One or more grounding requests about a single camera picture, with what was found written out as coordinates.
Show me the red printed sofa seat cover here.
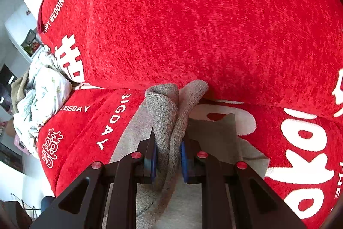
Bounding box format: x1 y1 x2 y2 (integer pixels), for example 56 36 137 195
38 88 343 222

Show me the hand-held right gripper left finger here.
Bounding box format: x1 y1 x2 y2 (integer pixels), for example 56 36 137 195
29 128 158 229

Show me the black framed chair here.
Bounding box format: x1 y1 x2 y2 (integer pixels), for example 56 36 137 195
25 30 38 45

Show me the beige cloth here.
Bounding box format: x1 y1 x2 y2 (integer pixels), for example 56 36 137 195
11 71 30 113

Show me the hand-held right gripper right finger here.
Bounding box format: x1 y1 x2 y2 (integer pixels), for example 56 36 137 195
180 135 307 229

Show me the red printed sofa backrest cover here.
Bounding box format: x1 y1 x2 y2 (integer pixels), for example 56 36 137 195
38 0 343 119

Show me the light floral blanket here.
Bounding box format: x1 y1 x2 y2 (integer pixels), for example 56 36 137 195
13 45 73 158

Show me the grey knitted garment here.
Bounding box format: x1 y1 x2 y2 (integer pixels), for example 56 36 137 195
106 80 271 229

